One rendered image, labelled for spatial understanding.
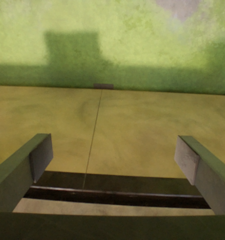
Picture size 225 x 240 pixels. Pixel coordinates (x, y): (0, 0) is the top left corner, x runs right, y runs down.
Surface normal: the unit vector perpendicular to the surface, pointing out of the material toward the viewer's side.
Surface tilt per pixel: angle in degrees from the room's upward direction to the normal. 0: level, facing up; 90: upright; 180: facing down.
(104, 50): 0
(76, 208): 80
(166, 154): 90
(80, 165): 90
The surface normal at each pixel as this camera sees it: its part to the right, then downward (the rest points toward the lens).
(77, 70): -0.05, 0.65
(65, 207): 0.01, -0.63
